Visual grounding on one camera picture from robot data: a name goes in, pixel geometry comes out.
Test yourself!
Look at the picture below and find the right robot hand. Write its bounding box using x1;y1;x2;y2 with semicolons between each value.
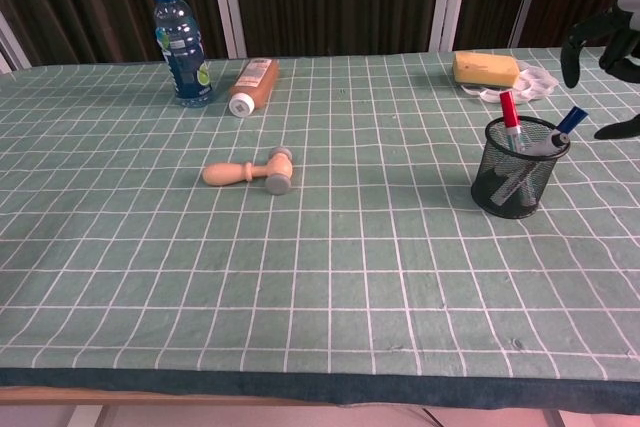
559;0;640;141

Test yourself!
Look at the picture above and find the green checked tablecloth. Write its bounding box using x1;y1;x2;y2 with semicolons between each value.
0;46;640;409

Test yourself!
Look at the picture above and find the white flower-shaped palette dish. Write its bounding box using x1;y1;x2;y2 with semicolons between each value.
459;59;559;104

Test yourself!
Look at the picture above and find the blue marker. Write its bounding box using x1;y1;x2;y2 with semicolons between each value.
555;106;588;136

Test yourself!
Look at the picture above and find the red marker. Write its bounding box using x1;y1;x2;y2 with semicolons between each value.
498;90;527;154

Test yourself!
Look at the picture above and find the black round object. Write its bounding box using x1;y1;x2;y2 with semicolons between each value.
470;115;572;220

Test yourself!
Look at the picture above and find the wooden toy mallet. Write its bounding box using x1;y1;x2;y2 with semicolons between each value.
201;146;295;197

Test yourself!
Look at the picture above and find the yellow sponge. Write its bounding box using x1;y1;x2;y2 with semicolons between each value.
452;51;521;88

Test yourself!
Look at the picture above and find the blue-capped water bottle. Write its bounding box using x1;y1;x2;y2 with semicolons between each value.
152;0;215;109

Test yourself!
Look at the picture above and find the brown bottle with white cap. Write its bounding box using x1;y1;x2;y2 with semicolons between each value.
228;57;281;120

